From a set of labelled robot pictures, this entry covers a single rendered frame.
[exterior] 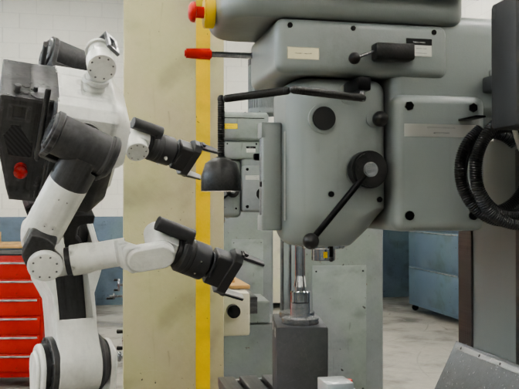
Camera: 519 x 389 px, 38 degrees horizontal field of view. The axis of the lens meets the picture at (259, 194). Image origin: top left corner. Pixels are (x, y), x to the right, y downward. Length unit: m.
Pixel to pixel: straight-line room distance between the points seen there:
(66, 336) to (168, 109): 1.51
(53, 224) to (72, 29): 9.04
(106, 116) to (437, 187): 0.77
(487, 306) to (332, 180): 0.48
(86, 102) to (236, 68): 9.03
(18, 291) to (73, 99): 4.26
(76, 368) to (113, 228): 8.58
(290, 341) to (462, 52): 0.76
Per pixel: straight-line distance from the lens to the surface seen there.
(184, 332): 3.22
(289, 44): 1.39
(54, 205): 1.69
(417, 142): 1.45
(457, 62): 1.51
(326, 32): 1.41
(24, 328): 5.99
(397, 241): 11.31
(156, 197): 3.17
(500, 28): 1.31
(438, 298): 9.23
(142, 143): 2.17
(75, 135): 1.63
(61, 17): 10.74
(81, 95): 1.82
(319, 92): 1.28
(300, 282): 1.82
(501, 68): 1.30
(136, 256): 1.74
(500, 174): 1.63
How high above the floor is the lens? 1.40
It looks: 1 degrees up
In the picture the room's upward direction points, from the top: straight up
